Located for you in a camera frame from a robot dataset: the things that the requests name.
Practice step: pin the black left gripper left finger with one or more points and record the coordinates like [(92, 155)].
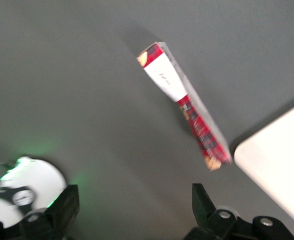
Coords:
[(61, 212)]

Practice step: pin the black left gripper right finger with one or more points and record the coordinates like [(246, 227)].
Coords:
[(204, 210)]

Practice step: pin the red cookie box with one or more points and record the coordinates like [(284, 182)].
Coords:
[(161, 75)]

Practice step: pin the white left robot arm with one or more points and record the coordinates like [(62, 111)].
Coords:
[(41, 175)]

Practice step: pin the cream plastic tray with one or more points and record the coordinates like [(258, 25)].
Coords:
[(274, 150)]

